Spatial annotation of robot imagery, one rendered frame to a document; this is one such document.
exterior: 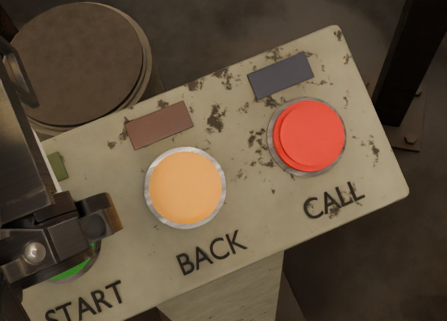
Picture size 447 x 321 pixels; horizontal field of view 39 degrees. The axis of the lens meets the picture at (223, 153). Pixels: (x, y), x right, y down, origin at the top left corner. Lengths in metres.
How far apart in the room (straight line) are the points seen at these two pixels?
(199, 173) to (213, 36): 0.78
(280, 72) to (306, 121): 0.03
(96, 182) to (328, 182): 0.13
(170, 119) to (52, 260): 0.18
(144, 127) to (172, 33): 0.77
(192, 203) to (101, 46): 0.20
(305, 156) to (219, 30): 0.78
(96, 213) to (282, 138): 0.16
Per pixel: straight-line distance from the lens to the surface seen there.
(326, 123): 0.35
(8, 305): 0.17
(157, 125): 0.35
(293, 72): 0.36
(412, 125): 1.04
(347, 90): 0.37
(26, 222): 0.19
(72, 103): 0.48
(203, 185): 0.34
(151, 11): 1.15
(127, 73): 0.48
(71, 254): 0.19
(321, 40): 0.37
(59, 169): 0.35
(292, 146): 0.35
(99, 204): 0.23
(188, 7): 1.14
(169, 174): 0.34
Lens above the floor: 0.93
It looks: 68 degrees down
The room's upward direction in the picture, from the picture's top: 9 degrees counter-clockwise
